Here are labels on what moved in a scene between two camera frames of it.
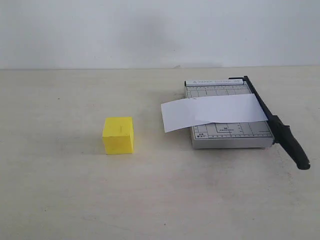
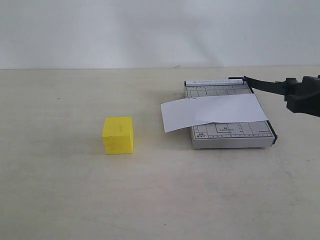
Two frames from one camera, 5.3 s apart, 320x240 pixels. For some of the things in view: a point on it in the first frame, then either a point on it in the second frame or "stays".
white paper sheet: [184, 113] stays
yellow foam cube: [118, 135] stays
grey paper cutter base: [226, 135] stays
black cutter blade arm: [282, 132] → [278, 87]
